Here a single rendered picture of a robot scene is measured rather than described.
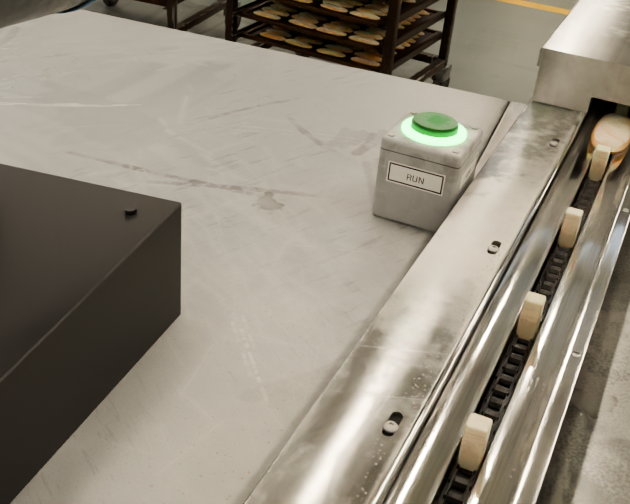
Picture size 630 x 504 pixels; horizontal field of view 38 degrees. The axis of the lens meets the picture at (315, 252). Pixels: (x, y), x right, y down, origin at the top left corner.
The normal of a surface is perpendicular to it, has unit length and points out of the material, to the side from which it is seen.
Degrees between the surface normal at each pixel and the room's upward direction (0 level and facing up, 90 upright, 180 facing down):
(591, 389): 0
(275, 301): 0
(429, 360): 0
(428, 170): 90
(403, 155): 90
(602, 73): 90
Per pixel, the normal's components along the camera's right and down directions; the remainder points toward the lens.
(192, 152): 0.08, -0.84
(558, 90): -0.41, 0.45
